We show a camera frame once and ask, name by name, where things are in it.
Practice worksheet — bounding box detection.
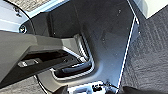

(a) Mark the grey robot torso limb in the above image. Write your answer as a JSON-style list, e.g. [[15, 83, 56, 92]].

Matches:
[[0, 29, 98, 90]]

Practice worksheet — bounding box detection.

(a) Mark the thin base cable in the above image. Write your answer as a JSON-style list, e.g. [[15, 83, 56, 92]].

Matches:
[[105, 80, 122, 91]]

